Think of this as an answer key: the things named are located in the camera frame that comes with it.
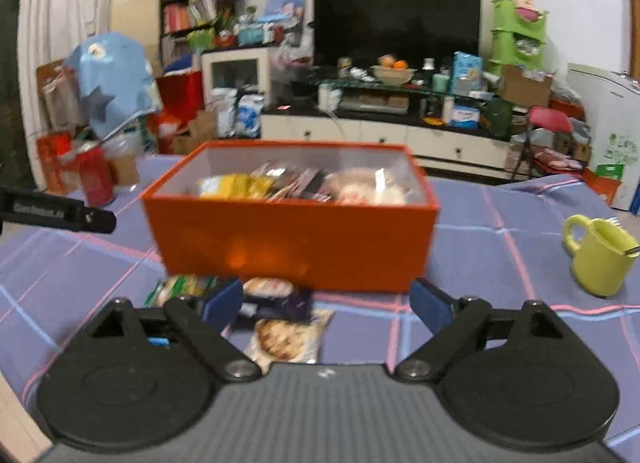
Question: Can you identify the navy round cookie packet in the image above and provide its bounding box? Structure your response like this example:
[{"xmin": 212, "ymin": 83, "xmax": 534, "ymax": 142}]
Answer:
[{"xmin": 233, "ymin": 278, "xmax": 312, "ymax": 331}]

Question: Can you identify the green plastic shelf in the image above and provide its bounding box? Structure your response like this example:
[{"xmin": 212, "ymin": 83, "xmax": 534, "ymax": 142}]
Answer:
[{"xmin": 487, "ymin": 0, "xmax": 548, "ymax": 75}]

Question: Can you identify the orange storage box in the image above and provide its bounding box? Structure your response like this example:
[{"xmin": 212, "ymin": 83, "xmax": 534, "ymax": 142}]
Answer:
[{"xmin": 141, "ymin": 140, "xmax": 440, "ymax": 293}]

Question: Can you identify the green white biscuit packet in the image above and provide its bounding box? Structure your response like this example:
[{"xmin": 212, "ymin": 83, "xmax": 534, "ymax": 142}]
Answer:
[{"xmin": 144, "ymin": 275, "xmax": 217, "ymax": 308}]

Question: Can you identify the white tv cabinet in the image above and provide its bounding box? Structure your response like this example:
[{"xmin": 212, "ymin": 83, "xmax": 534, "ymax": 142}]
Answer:
[{"xmin": 262, "ymin": 114, "xmax": 509, "ymax": 179}]

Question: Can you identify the yellow green mug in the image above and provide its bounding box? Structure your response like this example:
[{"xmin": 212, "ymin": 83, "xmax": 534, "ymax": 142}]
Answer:
[{"xmin": 562, "ymin": 215, "xmax": 639, "ymax": 297}]

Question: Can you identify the silver grey snack bag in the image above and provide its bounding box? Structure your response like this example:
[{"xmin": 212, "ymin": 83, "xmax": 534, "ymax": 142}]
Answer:
[{"xmin": 244, "ymin": 309, "xmax": 334, "ymax": 374}]

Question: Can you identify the white small cabinet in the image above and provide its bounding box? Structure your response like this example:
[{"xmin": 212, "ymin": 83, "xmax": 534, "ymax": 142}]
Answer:
[{"xmin": 201, "ymin": 47, "xmax": 272, "ymax": 104}]

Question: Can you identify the clear plastic jar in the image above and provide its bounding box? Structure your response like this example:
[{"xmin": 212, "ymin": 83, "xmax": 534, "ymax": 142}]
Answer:
[{"xmin": 102, "ymin": 132, "xmax": 140, "ymax": 188}]

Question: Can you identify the red carton box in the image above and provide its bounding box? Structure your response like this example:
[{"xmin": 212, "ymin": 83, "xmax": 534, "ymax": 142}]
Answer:
[{"xmin": 36, "ymin": 131, "xmax": 74, "ymax": 195}]

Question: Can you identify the dark red brick snack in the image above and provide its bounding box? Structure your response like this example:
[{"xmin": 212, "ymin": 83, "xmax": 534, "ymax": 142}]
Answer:
[{"xmin": 285, "ymin": 168, "xmax": 333, "ymax": 203}]

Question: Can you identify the black television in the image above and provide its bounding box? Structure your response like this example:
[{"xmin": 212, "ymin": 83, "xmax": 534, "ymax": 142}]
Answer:
[{"xmin": 314, "ymin": 0, "xmax": 482, "ymax": 68}]

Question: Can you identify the yellow snack bag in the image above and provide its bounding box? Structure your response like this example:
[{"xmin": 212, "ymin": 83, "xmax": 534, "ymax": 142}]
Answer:
[{"xmin": 196, "ymin": 174, "xmax": 273, "ymax": 201}]

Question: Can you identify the red soda can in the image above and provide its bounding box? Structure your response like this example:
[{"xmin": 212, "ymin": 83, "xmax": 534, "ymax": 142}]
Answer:
[{"xmin": 76, "ymin": 142, "xmax": 115, "ymax": 207}]

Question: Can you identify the blue fish shaped cover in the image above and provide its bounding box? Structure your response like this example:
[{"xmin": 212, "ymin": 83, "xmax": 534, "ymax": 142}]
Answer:
[{"xmin": 64, "ymin": 32, "xmax": 163, "ymax": 140}]

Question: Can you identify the blue plaid tablecloth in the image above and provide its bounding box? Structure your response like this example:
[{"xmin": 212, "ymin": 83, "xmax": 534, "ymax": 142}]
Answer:
[{"xmin": 1, "ymin": 177, "xmax": 639, "ymax": 462}]

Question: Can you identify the fruit bowl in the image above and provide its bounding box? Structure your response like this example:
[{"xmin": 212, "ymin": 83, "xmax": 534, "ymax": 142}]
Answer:
[{"xmin": 372, "ymin": 54, "xmax": 416, "ymax": 86}]

